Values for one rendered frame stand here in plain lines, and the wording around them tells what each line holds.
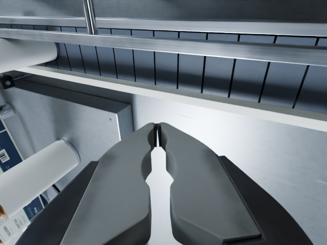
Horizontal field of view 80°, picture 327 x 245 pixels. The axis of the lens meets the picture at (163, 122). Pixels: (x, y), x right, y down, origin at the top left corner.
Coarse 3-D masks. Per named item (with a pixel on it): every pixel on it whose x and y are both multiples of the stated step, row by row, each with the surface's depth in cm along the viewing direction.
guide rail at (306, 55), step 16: (0, 32) 30; (16, 32) 29; (32, 32) 27; (48, 32) 26; (64, 32) 25; (128, 48) 21; (144, 48) 20; (160, 48) 19; (176, 48) 19; (192, 48) 18; (208, 48) 17; (224, 48) 17; (240, 48) 16; (256, 48) 16; (272, 48) 15; (288, 48) 15; (304, 48) 14; (320, 48) 14; (304, 64) 15; (320, 64) 14
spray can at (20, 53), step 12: (0, 48) 30; (12, 48) 31; (24, 48) 33; (36, 48) 34; (48, 48) 36; (0, 60) 30; (12, 60) 31; (24, 60) 33; (36, 60) 35; (48, 60) 38; (0, 72) 32
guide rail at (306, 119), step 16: (80, 80) 34; (96, 80) 32; (112, 80) 32; (160, 96) 28; (176, 96) 27; (192, 96) 26; (208, 96) 26; (240, 112) 24; (256, 112) 23; (272, 112) 22; (288, 112) 22; (304, 112) 22; (320, 128) 20
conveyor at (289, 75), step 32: (128, 32) 29; (160, 32) 27; (192, 32) 25; (64, 64) 39; (96, 64) 35; (128, 64) 32; (160, 64) 29; (192, 64) 27; (224, 64) 25; (256, 64) 24; (288, 64) 22; (224, 96) 27; (256, 96) 25; (288, 96) 24; (320, 96) 22
